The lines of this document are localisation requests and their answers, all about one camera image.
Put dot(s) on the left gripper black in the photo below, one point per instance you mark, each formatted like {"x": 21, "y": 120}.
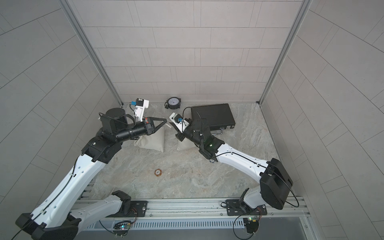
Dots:
{"x": 148, "y": 125}

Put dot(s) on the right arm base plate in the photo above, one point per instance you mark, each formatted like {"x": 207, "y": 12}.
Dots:
{"x": 235, "y": 208}

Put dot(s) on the black round gauge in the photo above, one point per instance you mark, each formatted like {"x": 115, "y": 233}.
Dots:
{"x": 173, "y": 103}

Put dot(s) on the cream cloth soil bag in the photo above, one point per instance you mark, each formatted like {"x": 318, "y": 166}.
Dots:
{"x": 185, "y": 145}

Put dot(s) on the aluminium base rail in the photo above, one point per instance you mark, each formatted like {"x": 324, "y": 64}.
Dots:
{"x": 210, "y": 208}

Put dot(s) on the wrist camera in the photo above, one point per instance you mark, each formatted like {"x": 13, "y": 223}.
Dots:
{"x": 140, "y": 106}
{"x": 178, "y": 122}

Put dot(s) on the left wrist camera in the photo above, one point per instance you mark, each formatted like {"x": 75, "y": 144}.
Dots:
{"x": 140, "y": 106}

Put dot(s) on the circuit board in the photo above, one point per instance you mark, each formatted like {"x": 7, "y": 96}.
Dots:
{"x": 251, "y": 225}
{"x": 121, "y": 228}

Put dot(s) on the black hard case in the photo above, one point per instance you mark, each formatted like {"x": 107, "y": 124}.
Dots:
{"x": 218, "y": 116}

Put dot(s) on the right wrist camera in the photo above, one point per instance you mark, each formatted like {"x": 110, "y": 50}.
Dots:
{"x": 178, "y": 122}

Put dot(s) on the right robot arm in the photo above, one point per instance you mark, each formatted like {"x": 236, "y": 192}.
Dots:
{"x": 275, "y": 184}

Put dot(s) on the left circuit board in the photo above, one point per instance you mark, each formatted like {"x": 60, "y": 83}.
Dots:
{"x": 121, "y": 228}

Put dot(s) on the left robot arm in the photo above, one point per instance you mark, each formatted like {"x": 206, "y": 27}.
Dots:
{"x": 54, "y": 218}

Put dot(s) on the white vent grille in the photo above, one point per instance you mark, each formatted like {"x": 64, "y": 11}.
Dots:
{"x": 187, "y": 224}

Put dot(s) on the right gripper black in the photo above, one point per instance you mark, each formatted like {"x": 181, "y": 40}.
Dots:
{"x": 180, "y": 136}

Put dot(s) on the right circuit board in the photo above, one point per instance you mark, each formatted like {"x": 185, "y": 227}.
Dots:
{"x": 251, "y": 225}

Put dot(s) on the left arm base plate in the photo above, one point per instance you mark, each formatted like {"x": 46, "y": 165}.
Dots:
{"x": 138, "y": 208}

